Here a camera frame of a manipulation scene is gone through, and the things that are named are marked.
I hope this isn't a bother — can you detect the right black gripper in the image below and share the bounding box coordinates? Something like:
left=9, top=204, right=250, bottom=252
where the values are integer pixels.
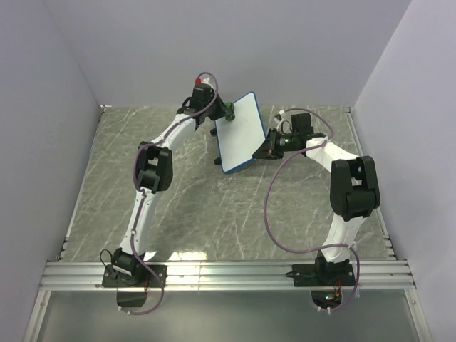
left=252, top=129, right=297, bottom=161

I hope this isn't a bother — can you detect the green whiteboard eraser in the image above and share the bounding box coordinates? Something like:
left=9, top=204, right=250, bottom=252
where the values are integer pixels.
left=224, top=102, right=235, bottom=121

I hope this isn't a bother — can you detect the blue framed whiteboard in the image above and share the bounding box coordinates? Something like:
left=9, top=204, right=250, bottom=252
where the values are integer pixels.
left=215, top=91, right=266, bottom=174

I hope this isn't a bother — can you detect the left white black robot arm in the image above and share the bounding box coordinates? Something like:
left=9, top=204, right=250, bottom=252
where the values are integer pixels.
left=103, top=76, right=234, bottom=286

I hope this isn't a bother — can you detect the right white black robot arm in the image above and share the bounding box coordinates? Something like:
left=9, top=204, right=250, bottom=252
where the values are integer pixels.
left=252, top=108, right=380, bottom=286

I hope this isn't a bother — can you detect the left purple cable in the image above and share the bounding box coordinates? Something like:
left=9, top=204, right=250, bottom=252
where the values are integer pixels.
left=117, top=71, right=219, bottom=316

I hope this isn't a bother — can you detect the purple cable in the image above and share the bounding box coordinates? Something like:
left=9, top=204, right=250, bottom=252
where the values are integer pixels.
left=263, top=108, right=361, bottom=316
left=117, top=71, right=219, bottom=316

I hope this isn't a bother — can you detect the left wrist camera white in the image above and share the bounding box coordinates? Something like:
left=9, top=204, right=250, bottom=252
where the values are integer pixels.
left=195, top=76, right=216, bottom=89

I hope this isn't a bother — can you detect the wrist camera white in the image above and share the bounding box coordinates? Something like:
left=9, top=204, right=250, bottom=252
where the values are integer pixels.
left=195, top=76, right=216, bottom=89
left=274, top=110, right=286, bottom=130

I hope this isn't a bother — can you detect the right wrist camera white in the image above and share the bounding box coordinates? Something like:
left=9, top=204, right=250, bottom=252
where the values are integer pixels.
left=274, top=110, right=286, bottom=130

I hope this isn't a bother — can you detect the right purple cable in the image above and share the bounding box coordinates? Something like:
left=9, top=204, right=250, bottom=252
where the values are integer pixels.
left=263, top=108, right=361, bottom=316

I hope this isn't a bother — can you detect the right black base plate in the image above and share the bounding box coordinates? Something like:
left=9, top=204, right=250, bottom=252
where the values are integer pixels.
left=285, top=262, right=356, bottom=287

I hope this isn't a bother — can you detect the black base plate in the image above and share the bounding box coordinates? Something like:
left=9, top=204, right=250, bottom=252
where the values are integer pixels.
left=285, top=262, right=356, bottom=287
left=101, top=264, right=167, bottom=288

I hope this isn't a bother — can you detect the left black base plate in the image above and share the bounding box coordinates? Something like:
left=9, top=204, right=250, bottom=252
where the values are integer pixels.
left=101, top=264, right=167, bottom=288

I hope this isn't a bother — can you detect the aluminium mounting rail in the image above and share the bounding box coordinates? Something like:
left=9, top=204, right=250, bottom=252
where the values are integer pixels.
left=38, top=260, right=416, bottom=291

